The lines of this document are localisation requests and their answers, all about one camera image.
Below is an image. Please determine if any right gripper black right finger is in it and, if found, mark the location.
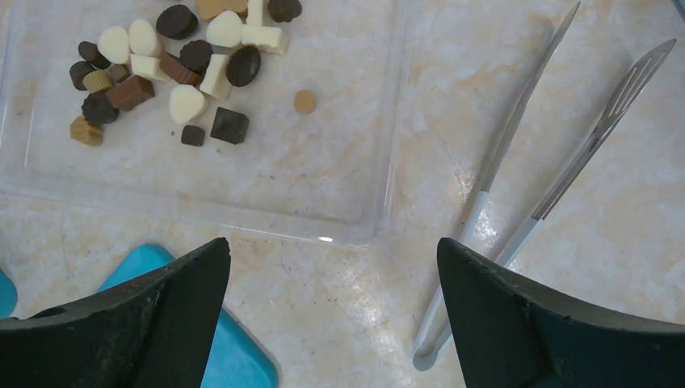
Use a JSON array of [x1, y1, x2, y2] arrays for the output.
[[436, 238, 684, 387]]

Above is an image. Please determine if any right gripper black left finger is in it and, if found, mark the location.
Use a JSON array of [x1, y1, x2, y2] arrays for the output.
[[0, 238, 232, 388]]

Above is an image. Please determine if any steel tongs white handle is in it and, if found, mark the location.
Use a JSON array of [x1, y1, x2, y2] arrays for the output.
[[412, 1, 677, 372]]

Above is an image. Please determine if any small dark cube chocolate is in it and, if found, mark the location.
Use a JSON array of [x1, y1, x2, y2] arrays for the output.
[[181, 124, 205, 147]]

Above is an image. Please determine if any tan ridged chocolate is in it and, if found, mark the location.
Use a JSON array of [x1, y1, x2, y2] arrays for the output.
[[69, 116, 104, 147]]

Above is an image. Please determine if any dark square chocolate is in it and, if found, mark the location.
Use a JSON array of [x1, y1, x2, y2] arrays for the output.
[[210, 107, 250, 145]]

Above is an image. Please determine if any white heart chocolate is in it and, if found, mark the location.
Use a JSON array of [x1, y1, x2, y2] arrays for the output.
[[169, 84, 208, 124]]

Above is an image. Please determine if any dark fluted round chocolate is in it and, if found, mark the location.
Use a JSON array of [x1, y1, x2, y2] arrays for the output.
[[81, 91, 120, 125]]

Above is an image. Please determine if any milk brown block chocolate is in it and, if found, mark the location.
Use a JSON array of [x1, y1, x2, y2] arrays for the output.
[[106, 75, 155, 112]]

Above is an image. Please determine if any white bar chocolate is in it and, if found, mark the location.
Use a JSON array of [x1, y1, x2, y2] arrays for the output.
[[199, 54, 232, 101]]

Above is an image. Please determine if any tan round chocolate disc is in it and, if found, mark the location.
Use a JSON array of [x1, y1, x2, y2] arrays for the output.
[[293, 89, 317, 114]]

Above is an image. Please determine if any dark oval chocolate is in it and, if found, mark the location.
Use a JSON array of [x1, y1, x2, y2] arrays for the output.
[[225, 45, 261, 87]]

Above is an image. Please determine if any white oval chocolate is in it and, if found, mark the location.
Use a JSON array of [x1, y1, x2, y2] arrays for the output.
[[97, 26, 131, 65]]

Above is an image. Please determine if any teal box lid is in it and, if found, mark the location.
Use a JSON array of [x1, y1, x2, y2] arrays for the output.
[[0, 243, 281, 388]]

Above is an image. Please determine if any clear plastic tray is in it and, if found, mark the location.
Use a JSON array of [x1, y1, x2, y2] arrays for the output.
[[1, 1, 415, 247]]

